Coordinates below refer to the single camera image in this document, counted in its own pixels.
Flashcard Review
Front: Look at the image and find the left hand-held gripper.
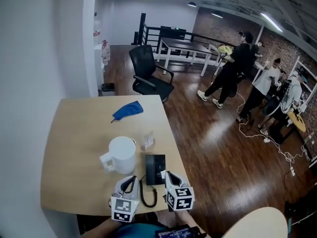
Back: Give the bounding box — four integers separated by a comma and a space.
108, 175, 140, 224

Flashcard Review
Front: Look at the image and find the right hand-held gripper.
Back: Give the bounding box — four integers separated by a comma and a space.
162, 171, 196, 212

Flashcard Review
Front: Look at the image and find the black telephone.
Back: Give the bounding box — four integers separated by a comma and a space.
145, 154, 166, 186

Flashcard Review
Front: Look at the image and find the person's right forearm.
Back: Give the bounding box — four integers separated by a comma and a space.
173, 209, 198, 234

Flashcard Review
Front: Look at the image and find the person's blue shirt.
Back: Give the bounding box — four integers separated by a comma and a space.
115, 223, 169, 238

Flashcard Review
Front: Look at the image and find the black device with screen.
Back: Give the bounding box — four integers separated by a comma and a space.
155, 224, 207, 238

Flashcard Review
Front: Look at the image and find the white kettle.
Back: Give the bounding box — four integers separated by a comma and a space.
99, 136, 137, 175

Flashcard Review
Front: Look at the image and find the light wooden table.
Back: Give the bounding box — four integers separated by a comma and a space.
40, 95, 188, 217

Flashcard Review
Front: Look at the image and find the clear acrylic card holder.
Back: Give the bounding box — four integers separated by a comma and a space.
140, 130, 156, 151

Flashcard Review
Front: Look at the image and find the round light wooden tabletop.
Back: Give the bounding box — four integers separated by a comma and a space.
219, 206, 288, 238

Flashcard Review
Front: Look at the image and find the blue cloth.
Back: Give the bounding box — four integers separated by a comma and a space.
110, 100, 145, 124

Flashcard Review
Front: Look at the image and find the black office chair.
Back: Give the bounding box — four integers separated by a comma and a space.
128, 45, 175, 103

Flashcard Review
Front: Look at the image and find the yellow round table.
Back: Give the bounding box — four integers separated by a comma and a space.
286, 109, 307, 134

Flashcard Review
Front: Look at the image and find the white-legged dark-top table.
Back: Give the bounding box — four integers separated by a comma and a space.
157, 37, 214, 77

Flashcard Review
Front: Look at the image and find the yellow bag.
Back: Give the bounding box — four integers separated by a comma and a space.
217, 44, 233, 60

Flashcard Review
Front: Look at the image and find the black stair railing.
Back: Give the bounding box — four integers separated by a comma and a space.
138, 12, 236, 55

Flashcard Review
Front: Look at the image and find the fluorescent ceiling light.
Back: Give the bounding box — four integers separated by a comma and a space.
260, 12, 283, 33

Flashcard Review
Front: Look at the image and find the black coiled telephone cord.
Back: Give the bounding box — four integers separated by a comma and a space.
139, 174, 158, 208

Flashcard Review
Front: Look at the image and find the white floor cable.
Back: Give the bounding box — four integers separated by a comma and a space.
237, 90, 316, 177

